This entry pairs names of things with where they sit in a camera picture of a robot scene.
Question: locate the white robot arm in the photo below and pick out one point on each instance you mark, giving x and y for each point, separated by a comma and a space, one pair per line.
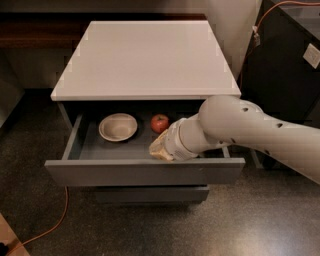
225, 120

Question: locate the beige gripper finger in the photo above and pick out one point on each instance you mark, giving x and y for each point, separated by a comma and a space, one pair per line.
157, 148

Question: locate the beige ceramic bowl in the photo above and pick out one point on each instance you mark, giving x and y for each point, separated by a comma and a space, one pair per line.
118, 127

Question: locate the grey top drawer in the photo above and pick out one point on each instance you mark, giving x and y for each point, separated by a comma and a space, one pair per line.
89, 160

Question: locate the dark wooden shelf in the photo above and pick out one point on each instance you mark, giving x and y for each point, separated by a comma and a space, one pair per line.
65, 30

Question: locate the white wall outlet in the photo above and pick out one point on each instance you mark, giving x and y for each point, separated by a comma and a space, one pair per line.
312, 56

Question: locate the grey drawer cabinet white top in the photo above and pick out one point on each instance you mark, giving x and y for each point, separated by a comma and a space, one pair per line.
143, 67

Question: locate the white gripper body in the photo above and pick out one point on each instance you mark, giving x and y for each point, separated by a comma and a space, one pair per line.
174, 140

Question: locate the red apple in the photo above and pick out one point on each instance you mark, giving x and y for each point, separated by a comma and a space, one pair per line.
159, 123

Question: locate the wooden board corner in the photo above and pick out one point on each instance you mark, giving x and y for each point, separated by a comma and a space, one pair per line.
9, 238

